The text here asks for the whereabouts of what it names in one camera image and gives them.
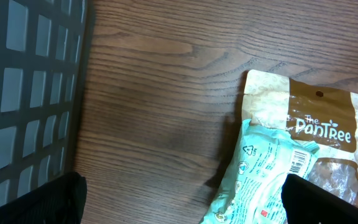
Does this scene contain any brown mushroom packet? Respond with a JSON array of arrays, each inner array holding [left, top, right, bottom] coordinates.
[[242, 70, 358, 204]]

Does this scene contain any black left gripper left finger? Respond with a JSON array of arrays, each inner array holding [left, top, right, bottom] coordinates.
[[0, 171, 87, 224]]

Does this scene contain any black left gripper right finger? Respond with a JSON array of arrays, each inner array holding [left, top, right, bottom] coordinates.
[[282, 174, 358, 224]]

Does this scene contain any teal white pack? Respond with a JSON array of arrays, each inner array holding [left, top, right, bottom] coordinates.
[[201, 119, 319, 224]]

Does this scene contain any dark grey plastic basket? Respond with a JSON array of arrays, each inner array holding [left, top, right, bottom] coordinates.
[[0, 0, 91, 207]]

